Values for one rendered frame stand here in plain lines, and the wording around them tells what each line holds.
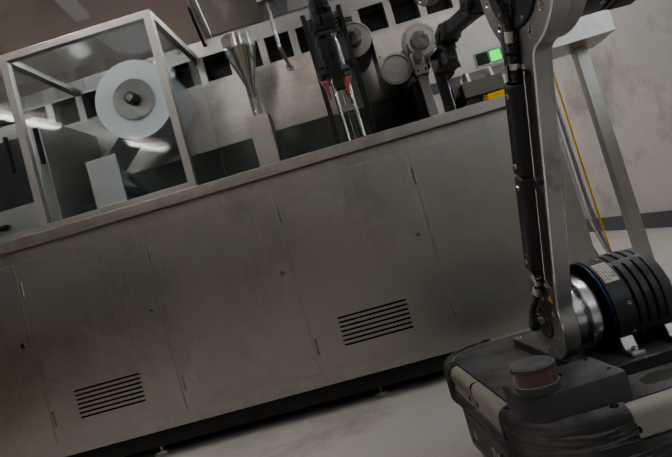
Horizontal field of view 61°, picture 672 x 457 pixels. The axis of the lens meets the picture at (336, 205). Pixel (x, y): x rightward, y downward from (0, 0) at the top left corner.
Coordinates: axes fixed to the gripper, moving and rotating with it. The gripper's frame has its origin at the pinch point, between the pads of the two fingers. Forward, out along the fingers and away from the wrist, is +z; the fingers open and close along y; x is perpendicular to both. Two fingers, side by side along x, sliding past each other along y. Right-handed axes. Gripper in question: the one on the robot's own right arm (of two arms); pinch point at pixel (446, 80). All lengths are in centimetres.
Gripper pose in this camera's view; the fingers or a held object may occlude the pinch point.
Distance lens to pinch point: 237.2
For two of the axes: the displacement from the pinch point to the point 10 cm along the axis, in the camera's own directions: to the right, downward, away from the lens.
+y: 9.6, -2.8, -0.5
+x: -2.0, -8.1, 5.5
